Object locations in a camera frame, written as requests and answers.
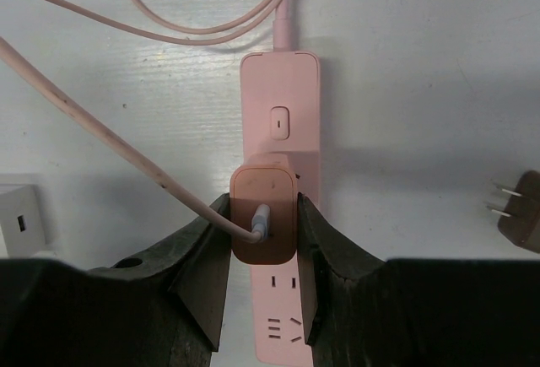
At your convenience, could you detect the pink power strip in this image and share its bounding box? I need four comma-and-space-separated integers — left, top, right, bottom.
240, 51, 321, 366

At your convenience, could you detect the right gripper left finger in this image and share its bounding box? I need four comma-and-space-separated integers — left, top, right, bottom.
1, 218, 231, 366

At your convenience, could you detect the brown pink charger plug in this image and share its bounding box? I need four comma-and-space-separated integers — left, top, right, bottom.
487, 170, 539, 254

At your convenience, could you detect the salmon pink charger plug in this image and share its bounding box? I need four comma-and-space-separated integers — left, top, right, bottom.
229, 153, 298, 265

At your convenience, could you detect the pink power strip cord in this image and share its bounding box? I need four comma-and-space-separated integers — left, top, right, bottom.
0, 0, 301, 54

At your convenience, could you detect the white charger plug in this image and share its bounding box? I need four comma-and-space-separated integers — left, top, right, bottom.
1, 173, 57, 259

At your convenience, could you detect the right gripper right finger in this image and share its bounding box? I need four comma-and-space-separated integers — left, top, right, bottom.
298, 196, 539, 366

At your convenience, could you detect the thin pink charging cable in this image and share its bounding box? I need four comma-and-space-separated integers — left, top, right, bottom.
0, 36, 271, 246

